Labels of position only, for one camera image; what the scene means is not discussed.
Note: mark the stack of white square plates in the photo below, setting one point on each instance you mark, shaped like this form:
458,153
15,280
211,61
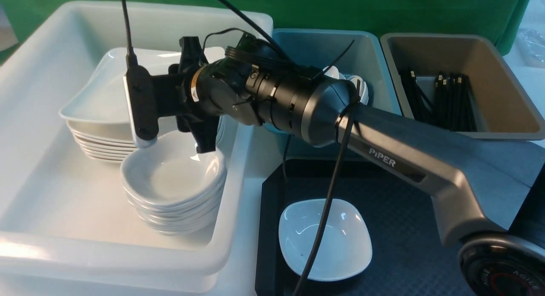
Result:
105,142

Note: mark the bundle of black chopsticks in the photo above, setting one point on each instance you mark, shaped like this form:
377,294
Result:
443,101

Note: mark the large white square plate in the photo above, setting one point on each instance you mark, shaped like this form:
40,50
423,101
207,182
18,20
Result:
102,100

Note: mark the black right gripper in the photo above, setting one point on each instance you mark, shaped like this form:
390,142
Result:
170,95

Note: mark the green backdrop cloth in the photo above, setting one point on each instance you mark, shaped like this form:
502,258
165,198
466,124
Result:
495,20

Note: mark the black serving tray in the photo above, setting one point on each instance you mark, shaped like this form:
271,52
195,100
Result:
408,257

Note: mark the stack of small white bowls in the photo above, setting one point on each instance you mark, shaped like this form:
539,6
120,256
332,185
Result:
174,189

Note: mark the pile of white soup spoons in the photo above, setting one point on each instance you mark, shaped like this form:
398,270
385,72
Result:
358,82

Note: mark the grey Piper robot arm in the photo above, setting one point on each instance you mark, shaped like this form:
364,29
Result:
487,194

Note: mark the clear plastic bag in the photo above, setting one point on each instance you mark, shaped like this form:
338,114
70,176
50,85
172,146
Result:
531,45

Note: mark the teal plastic bin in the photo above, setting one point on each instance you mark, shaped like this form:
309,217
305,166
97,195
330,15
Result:
353,53

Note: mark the large white plastic tub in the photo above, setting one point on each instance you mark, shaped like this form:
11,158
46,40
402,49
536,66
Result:
57,205

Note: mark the small white bowl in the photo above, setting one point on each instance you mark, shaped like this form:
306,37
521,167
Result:
345,250

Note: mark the grey-brown plastic bin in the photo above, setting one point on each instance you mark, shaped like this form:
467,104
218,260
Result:
501,106

